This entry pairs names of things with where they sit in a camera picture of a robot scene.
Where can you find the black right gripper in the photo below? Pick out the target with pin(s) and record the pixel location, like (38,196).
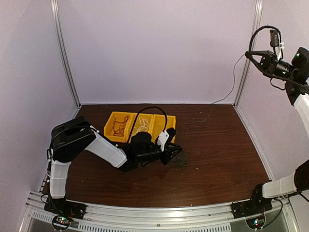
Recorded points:
(268,62)

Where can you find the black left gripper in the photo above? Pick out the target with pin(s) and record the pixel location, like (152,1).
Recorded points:
(167,155)

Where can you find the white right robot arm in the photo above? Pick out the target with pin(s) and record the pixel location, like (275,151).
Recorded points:
(268,117)

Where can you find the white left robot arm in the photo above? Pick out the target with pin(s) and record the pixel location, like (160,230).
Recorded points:
(70,139)

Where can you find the yellow bin right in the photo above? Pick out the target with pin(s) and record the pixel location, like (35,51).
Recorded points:
(159,122)

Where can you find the yellow bin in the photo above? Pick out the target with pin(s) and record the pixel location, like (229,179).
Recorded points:
(118,125)
(144,123)
(159,122)

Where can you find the yellow bin middle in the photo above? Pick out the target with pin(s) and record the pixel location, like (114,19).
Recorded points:
(144,123)

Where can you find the yellow bin left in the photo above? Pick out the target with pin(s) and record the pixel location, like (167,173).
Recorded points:
(118,125)

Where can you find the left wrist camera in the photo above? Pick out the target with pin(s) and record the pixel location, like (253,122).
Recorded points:
(165,137)

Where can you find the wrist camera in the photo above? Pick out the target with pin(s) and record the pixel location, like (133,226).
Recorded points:
(276,43)
(165,137)

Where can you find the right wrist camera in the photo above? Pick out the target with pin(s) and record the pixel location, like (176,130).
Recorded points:
(276,43)

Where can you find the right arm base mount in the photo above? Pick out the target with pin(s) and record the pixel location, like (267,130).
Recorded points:
(257,204)

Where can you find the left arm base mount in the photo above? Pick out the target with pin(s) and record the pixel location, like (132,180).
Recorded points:
(65,211)

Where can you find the aluminium front rail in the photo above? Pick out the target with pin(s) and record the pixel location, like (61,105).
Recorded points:
(104,218)

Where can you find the aluminium frame post left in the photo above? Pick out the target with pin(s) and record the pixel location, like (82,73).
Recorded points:
(63,52)

